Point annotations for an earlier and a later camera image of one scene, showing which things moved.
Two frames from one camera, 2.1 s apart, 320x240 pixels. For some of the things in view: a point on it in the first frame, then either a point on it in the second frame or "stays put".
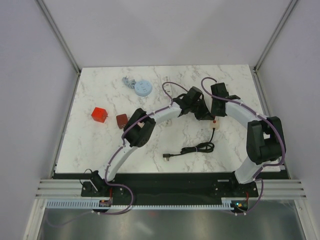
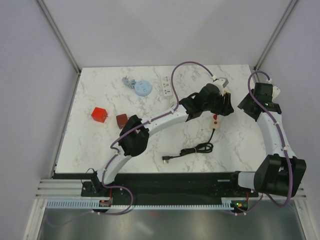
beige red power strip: [215, 123] stays put
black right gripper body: [213, 111] -> [248, 110]
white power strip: [167, 86] stays put
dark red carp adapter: [122, 120] stays put
